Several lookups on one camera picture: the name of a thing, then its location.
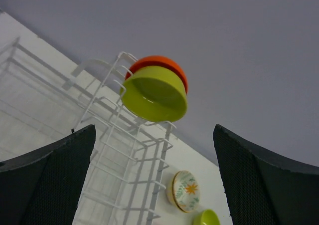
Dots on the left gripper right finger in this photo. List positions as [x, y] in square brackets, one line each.
[263, 187]

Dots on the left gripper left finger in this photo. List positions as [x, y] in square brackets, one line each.
[43, 187]

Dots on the green bowl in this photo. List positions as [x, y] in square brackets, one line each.
[155, 94]
[206, 217]

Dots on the white floral patterned bowl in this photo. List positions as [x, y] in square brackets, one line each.
[182, 191]

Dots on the orange bowl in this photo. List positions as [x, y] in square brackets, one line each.
[162, 61]

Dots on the white wire dish rack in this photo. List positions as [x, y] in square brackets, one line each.
[42, 102]

